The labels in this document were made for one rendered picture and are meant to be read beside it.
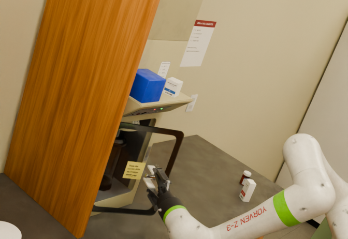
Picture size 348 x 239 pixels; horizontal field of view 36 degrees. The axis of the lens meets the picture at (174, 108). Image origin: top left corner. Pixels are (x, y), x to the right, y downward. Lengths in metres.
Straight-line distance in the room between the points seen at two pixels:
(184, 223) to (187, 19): 0.77
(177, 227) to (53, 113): 0.66
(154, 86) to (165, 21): 0.25
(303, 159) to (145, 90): 0.59
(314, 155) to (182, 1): 0.74
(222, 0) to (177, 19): 1.04
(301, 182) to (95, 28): 0.87
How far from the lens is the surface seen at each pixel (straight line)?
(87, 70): 1.94
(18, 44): 2.15
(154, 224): 2.33
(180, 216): 1.83
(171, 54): 2.08
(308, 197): 1.70
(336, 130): 4.86
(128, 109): 1.92
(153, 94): 1.91
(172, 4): 1.97
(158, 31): 1.97
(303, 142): 1.78
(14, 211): 2.16
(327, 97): 4.86
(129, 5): 1.80
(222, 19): 3.12
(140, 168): 2.12
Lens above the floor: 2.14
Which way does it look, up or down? 19 degrees down
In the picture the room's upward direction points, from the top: 20 degrees clockwise
